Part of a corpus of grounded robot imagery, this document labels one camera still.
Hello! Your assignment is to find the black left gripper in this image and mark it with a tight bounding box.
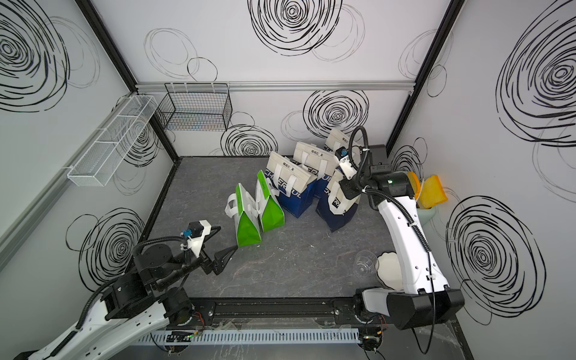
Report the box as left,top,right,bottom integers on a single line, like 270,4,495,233
157,244,239,293

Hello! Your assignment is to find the blue beige takeout bag front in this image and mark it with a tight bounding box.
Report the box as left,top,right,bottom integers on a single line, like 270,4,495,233
316,168,360,232

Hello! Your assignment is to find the green white bag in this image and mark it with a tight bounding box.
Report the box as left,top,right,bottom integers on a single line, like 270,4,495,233
225,183,262,247
256,170,285,232

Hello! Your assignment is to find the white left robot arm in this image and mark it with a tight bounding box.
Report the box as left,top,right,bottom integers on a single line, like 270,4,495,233
17,220,238,359

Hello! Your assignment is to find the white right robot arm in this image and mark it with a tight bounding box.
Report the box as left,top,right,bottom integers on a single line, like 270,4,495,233
336,125,464,353

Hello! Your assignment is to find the blue beige bag middle row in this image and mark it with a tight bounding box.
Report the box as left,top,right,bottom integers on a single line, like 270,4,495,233
292,142,338,199

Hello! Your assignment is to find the blue beige bag back row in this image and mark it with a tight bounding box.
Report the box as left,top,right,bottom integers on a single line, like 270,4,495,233
323,128,350,153

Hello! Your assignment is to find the blue beige bag first row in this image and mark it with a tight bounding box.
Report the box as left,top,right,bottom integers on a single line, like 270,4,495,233
264,151,317,218

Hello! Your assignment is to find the clear wine glass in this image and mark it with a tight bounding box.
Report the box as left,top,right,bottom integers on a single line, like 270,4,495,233
352,250,378,278

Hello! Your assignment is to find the white scalloped plate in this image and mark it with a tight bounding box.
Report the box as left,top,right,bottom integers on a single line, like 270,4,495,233
376,252,404,291

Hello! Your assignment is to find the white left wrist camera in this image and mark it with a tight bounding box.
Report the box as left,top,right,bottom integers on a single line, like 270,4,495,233
181,220,212,258

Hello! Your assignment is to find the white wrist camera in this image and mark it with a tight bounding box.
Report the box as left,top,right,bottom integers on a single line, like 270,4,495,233
181,220,212,258
334,146,357,180

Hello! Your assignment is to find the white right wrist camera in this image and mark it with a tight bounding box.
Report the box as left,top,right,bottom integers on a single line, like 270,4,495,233
334,146,357,180

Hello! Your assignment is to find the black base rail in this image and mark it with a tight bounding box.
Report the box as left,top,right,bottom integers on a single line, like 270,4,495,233
190,296,389,326

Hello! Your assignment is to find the grey slotted cable duct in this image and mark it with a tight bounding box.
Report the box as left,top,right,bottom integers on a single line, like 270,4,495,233
135,328,361,347

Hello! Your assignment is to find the black wire basket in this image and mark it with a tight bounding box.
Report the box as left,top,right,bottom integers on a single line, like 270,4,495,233
156,82,233,132

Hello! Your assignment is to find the white wire shelf basket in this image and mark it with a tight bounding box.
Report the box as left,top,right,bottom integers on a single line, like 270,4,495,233
67,95,158,187

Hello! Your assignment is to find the aluminium wall rail back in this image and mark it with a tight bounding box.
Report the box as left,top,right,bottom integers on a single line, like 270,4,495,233
136,80,416,93

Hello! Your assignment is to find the aluminium wall rail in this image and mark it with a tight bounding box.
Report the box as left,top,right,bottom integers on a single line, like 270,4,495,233
1,91,136,271
136,80,416,93

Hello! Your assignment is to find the aluminium wall rail left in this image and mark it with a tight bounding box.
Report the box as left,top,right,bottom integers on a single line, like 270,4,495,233
1,91,136,271

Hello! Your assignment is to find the black corner frame post right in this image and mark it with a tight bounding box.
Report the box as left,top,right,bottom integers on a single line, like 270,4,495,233
386,0,465,156

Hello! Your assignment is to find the black corner frame post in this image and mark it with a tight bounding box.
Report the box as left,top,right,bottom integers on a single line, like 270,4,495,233
386,0,465,156
74,0,180,165

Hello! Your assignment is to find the black corner frame post left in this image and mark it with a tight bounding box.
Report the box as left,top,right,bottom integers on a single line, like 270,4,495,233
74,0,180,165

